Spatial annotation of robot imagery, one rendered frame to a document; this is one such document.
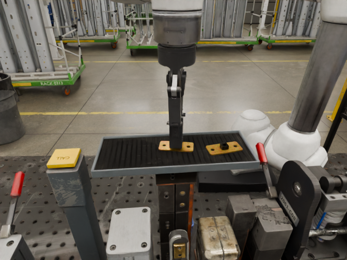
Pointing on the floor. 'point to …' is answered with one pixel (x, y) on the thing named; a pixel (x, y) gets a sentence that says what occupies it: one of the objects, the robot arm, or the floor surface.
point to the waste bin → (9, 112)
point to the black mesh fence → (336, 122)
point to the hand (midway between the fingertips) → (176, 132)
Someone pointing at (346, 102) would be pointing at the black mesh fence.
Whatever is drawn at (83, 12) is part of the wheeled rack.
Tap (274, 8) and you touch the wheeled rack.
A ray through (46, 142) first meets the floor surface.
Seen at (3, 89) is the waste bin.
